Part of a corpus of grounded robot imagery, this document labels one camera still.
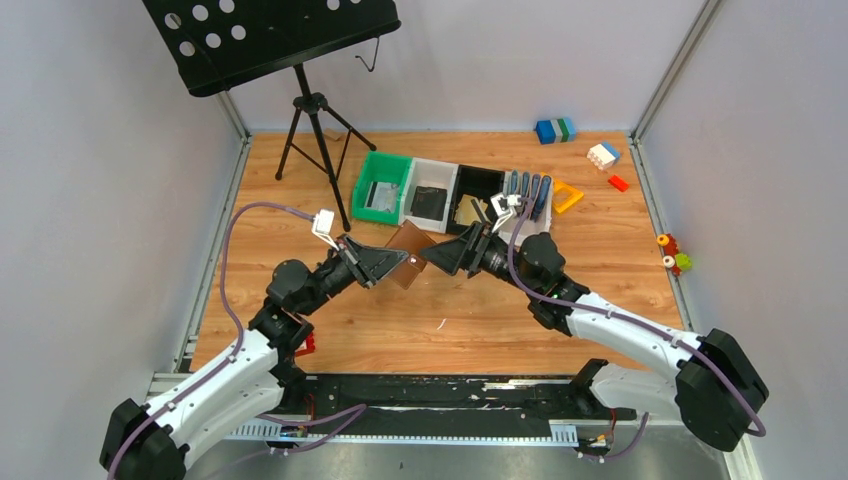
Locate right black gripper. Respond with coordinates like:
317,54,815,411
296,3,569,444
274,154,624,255
419,221,539,296

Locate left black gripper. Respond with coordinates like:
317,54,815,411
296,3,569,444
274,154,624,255
299,233,409,317

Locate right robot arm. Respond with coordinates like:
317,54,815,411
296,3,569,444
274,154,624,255
421,223,769,452

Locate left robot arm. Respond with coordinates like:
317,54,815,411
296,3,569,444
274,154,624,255
99,235,409,479

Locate gold cards in black bin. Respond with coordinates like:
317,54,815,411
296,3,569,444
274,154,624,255
454,194,490,227

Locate silver cards in green bin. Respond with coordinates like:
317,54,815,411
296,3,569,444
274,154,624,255
364,181,400,213

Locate blue card holder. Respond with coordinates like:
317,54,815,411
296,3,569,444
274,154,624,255
505,170,552,221

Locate black plastic bin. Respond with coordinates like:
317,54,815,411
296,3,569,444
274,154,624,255
446,165,506,235

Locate white plastic bin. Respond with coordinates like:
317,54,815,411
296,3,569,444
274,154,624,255
399,157,459,233

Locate green plastic bin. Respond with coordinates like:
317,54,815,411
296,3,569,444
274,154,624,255
351,151,412,225

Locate red white toy brick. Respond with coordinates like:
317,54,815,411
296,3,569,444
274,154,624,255
294,333,316,357

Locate white bin with holders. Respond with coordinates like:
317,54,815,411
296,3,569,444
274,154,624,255
497,172,552,246

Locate blue green block stack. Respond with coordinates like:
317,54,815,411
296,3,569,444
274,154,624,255
534,117,578,145

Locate white blue toy block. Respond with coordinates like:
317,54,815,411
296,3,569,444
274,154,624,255
587,142,621,171

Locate small red toy brick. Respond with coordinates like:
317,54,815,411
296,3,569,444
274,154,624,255
608,175,630,193

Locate red green toy car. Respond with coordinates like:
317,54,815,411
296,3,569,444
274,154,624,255
656,233,693,277

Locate black music stand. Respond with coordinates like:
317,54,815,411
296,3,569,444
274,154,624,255
143,0,402,231

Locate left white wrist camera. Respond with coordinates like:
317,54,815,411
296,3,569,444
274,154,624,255
311,209,339,250

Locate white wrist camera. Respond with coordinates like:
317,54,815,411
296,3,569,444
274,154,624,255
311,209,339,250
490,193,524,232

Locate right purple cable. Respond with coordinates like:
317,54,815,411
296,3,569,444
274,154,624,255
506,198,768,462

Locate purple cable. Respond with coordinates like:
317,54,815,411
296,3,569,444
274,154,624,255
506,198,768,462
105,201,367,480

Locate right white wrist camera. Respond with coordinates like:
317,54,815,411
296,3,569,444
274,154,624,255
490,193,524,232

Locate yellow plastic frame block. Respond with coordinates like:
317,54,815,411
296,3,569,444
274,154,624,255
542,172,584,214

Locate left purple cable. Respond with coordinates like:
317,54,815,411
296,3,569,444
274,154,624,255
105,201,367,480

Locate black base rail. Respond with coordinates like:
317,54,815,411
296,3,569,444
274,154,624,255
178,357,637,442

